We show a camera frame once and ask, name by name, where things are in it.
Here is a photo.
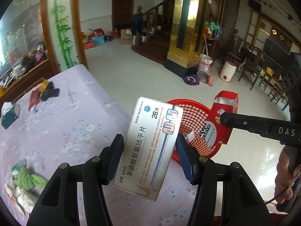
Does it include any broom and dustpan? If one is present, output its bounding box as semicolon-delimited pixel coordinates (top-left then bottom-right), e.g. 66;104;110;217
197;34;212;87

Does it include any red white snack carton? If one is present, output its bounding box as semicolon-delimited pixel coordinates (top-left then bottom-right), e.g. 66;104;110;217
199;90;239;149

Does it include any red white wet wipe pack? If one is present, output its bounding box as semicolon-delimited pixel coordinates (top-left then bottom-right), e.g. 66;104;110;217
4;183;38;216

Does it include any wall television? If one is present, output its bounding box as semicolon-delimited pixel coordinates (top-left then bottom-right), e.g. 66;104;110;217
263;38;289;68

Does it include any golden pillar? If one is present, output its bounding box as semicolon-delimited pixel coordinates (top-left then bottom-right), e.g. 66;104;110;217
165;0;212;78

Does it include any wooden chair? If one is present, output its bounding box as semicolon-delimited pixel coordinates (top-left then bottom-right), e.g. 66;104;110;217
239;47;265;90

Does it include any white cylindrical stool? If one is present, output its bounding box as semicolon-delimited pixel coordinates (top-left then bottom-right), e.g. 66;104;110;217
219;61;237;83

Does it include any white plastic bucket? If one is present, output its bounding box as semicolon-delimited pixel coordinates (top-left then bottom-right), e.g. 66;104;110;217
199;54;213;73

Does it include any person's right hand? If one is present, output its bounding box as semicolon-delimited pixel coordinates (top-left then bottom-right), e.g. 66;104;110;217
274;148;300;204

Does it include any yellow tape roll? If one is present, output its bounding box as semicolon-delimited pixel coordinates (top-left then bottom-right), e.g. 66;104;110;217
38;80;49;93

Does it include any red plastic mesh basket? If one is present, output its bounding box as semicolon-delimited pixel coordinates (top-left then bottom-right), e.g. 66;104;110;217
167;98;221;158

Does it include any black remote pouch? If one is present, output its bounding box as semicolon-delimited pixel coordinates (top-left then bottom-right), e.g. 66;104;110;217
40;81;60;102

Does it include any teal cartoon tissue pack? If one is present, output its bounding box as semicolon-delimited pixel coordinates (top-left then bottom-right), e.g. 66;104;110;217
11;159;27;173

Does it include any cardboard carton on floor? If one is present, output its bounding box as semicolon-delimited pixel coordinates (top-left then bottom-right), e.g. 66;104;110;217
120;29;133;45

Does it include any green towel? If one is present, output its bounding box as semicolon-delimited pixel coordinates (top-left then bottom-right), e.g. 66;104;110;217
13;167;48;191

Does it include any green tissue box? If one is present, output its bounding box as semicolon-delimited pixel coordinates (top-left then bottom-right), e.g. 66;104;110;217
1;102;20;129

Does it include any white medicine box blue stripe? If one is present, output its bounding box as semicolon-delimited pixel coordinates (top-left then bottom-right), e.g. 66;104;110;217
115;96;183;202

